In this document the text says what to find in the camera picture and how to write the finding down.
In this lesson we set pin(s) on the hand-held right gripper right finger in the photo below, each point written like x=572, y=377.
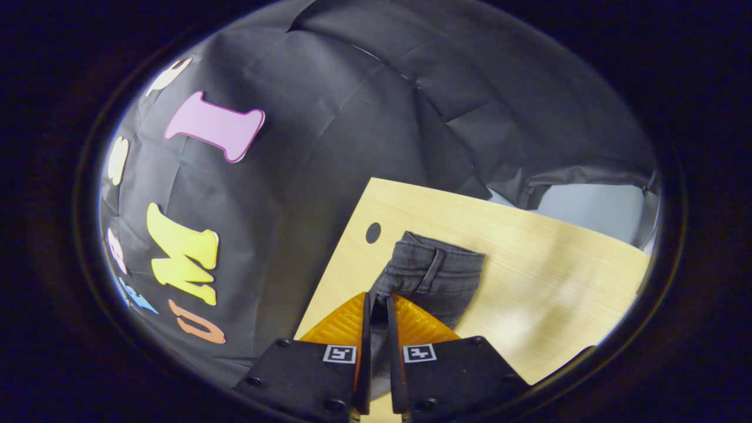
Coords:
x=458, y=376

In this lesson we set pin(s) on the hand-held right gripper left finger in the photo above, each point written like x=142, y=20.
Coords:
x=299, y=376

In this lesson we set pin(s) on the black jeans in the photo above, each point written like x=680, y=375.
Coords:
x=435, y=276

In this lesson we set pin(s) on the black backdrop cloth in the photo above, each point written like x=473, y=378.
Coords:
x=329, y=117

